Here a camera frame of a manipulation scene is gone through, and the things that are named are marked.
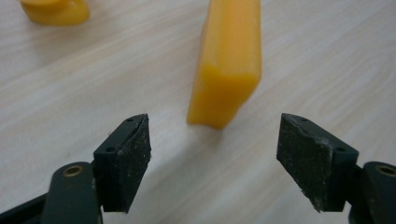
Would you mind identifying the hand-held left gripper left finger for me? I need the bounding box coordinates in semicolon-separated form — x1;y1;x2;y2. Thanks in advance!
92;113;152;214

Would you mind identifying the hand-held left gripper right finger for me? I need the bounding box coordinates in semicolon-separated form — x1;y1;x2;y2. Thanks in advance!
276;113;360;214

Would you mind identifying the long yellow block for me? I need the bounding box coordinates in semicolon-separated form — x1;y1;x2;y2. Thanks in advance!
187;0;263;131

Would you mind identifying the rounded yellow block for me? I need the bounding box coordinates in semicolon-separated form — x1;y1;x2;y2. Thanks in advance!
19;0;92;27

